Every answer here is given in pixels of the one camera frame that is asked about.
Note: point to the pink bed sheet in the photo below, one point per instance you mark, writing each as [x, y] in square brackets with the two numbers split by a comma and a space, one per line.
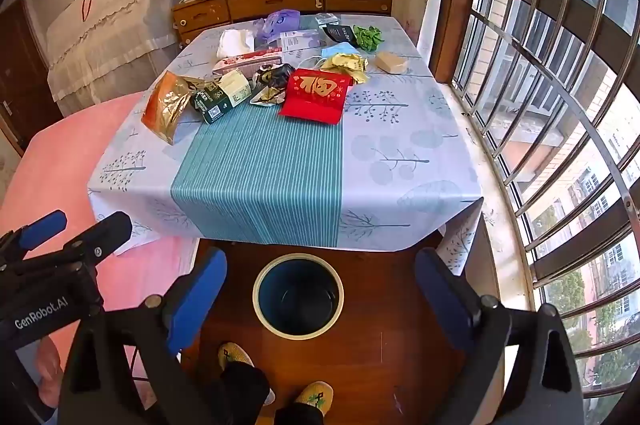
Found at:
[65, 185]

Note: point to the silver wrapper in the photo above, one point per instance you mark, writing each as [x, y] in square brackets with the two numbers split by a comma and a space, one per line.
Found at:
[267, 96]

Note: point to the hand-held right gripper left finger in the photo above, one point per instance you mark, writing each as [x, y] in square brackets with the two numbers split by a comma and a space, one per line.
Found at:
[195, 300]

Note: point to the small clear packet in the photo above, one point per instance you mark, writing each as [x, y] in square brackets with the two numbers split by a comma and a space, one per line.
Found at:
[327, 18]

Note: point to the black packet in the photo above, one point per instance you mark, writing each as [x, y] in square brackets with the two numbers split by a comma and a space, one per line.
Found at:
[340, 35]

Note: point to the black pants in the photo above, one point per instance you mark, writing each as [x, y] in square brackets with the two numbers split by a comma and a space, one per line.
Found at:
[245, 390]

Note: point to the black gold wrapper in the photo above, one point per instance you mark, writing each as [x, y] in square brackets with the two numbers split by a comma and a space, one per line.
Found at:
[272, 77]

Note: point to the beige block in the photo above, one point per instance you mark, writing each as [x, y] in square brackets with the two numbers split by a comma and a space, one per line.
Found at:
[391, 62]

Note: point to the round blue trash bin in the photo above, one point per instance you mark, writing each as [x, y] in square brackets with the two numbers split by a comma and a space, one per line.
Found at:
[300, 300]

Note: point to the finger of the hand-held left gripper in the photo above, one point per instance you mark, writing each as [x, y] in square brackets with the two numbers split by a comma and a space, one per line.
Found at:
[45, 229]
[107, 231]

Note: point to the red envelope packet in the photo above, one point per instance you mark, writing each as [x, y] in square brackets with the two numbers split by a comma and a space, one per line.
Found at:
[315, 97]

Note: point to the white lavender box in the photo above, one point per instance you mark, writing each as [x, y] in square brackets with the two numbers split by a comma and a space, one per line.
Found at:
[299, 42]

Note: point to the white tissue pack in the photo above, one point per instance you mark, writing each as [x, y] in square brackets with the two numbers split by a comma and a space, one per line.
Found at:
[236, 42]

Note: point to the red and white flat box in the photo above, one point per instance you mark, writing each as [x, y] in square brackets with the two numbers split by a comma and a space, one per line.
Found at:
[245, 61]

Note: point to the green leaves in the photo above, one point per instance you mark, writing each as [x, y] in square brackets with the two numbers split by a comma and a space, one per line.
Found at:
[367, 37]

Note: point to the metal window grille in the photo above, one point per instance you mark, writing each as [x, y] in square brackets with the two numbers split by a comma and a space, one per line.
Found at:
[552, 105]

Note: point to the brown wooden door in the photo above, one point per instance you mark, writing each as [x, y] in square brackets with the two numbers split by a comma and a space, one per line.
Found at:
[22, 80]

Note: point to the blue face mask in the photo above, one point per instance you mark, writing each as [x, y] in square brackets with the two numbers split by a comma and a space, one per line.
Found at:
[340, 51]

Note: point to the purple plastic bag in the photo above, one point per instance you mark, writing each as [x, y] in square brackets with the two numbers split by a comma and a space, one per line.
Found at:
[277, 25]

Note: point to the yellow knitted slipper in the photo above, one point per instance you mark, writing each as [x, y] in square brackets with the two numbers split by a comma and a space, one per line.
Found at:
[315, 395]
[235, 355]

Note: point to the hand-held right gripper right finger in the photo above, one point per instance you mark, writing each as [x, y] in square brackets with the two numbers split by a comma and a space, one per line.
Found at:
[442, 300]

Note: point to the lace covered furniture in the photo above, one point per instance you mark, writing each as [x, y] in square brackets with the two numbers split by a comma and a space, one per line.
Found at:
[110, 35]

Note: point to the gold snack bag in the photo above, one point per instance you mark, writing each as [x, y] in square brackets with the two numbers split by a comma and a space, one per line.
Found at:
[165, 110]

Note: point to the person's left hand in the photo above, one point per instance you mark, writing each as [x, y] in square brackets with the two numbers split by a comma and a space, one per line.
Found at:
[50, 372]

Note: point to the green and cream paper carton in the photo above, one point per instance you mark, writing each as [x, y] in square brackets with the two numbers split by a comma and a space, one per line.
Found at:
[220, 102]

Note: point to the leaf print teal striped tablecloth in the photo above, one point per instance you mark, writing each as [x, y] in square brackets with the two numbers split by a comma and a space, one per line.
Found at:
[260, 175]

